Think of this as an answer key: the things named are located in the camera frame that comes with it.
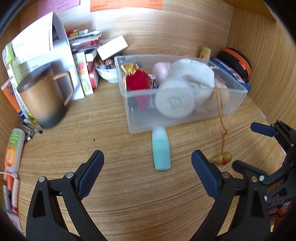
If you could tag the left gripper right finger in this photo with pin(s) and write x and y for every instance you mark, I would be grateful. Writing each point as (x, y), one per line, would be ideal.
(250, 221)

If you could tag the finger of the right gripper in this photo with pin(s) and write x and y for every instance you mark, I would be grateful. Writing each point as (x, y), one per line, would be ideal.
(284, 134)
(247, 171)

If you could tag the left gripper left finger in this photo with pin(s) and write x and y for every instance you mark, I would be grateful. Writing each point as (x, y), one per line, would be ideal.
(45, 220)

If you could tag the gourd charm with gold cord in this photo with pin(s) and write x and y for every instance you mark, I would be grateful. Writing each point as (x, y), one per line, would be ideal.
(223, 158)

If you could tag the teal tube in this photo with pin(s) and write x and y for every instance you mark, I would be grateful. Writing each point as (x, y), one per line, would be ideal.
(161, 149)

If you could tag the white sock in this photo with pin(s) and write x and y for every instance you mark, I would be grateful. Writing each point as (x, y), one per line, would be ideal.
(198, 75)

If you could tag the white round cream jar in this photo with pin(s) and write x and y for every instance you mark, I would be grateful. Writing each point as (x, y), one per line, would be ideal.
(175, 98)

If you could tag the pink round device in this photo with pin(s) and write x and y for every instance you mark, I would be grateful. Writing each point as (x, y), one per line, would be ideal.
(160, 71)

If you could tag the red pouch with gold top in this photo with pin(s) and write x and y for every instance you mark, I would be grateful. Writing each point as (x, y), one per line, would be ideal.
(137, 79)

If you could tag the lip balm sticks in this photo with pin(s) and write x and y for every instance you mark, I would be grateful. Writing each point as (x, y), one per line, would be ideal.
(11, 191)

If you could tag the white orange cream tube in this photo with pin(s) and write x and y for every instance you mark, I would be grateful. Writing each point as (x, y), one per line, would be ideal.
(14, 150)

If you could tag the blue patchwork pouch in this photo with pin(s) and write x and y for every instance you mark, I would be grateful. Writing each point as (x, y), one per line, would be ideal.
(230, 71)

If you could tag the black orange zip case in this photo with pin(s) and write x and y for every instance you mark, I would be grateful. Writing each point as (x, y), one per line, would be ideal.
(237, 61)

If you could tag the metal nail clipper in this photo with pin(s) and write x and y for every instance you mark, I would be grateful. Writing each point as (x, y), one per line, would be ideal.
(28, 127)

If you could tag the yellow lotion tube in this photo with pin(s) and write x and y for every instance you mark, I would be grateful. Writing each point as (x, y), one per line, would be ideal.
(205, 54)

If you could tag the clear plastic storage bin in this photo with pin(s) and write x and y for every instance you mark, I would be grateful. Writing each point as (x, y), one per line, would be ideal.
(151, 117)

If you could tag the brown ceramic lidded mug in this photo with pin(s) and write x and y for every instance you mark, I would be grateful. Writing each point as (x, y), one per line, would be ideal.
(42, 95)

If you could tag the orange sunscreen tube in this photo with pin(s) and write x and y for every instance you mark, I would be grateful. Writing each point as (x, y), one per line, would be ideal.
(8, 91)

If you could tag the fruit pattern carton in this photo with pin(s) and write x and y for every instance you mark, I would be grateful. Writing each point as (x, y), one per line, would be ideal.
(82, 70)

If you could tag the yellow green spray bottle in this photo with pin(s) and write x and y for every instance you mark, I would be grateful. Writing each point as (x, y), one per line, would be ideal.
(15, 76)

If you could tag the white bowl of trinkets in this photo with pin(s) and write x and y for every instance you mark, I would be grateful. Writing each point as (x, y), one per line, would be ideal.
(107, 70)

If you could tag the white paper file stand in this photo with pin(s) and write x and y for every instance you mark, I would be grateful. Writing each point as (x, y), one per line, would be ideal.
(45, 41)

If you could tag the small white box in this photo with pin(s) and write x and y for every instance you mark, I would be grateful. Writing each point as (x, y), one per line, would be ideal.
(112, 47)

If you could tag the stack of booklets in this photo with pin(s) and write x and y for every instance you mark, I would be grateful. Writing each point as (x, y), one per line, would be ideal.
(85, 40)

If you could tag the pink sticky note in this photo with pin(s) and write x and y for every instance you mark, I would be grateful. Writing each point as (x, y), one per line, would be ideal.
(57, 6)

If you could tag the orange sticky note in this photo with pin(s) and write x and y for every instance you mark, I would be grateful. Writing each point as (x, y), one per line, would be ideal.
(118, 4)

